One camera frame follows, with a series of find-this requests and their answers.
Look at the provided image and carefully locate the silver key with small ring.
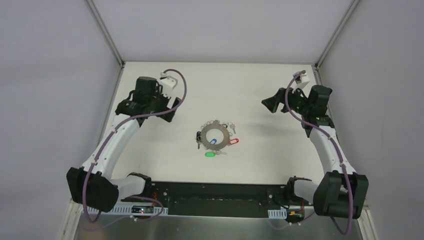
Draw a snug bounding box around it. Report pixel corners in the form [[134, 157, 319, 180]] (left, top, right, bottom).
[[229, 123, 236, 134]]

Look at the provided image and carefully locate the large metal keyring disc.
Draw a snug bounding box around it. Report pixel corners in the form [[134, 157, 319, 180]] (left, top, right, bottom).
[[200, 119, 233, 151]]

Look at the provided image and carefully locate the key with black tag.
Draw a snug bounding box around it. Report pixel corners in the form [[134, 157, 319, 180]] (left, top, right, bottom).
[[196, 139, 201, 150]]

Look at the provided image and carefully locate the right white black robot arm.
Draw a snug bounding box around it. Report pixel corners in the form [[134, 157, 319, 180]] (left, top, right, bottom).
[[261, 85, 369, 219]]

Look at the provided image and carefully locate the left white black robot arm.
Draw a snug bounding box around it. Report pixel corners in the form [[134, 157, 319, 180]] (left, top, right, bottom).
[[66, 74, 182, 213]]

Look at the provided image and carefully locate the red key tag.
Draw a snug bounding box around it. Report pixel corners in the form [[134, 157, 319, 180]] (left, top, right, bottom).
[[228, 138, 240, 146]]

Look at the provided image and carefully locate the green key tag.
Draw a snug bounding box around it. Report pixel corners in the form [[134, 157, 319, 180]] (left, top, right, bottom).
[[204, 151, 216, 158]]

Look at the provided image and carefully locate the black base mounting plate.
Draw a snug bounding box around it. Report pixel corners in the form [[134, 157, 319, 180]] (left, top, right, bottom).
[[123, 181, 309, 218]]

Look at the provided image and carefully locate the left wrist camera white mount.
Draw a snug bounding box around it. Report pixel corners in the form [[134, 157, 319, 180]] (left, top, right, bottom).
[[158, 72, 178, 91]]

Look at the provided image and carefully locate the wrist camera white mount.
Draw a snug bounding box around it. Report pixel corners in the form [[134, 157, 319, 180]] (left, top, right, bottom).
[[158, 72, 178, 91], [293, 71, 310, 90]]

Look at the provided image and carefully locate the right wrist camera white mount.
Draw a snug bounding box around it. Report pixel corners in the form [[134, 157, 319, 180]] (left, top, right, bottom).
[[293, 71, 310, 90]]

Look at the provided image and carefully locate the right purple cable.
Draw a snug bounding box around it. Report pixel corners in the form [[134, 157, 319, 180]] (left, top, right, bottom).
[[284, 69, 355, 236]]

